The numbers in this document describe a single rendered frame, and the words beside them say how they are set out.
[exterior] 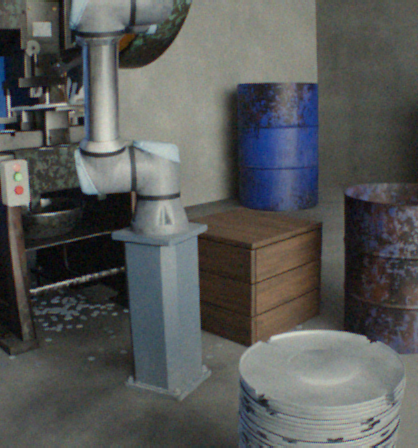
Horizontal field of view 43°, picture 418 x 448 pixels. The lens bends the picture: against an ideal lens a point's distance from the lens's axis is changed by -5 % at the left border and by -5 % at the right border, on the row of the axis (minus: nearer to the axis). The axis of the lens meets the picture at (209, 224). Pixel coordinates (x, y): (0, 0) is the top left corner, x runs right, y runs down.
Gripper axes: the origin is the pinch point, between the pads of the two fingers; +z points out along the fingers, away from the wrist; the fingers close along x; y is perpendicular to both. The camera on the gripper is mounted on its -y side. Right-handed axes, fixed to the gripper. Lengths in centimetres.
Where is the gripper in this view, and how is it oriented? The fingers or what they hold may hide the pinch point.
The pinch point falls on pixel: (69, 101)
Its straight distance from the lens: 188.3
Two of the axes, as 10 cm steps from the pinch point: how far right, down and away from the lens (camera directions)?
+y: 7.1, -1.8, 6.8
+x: -6.5, -5.4, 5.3
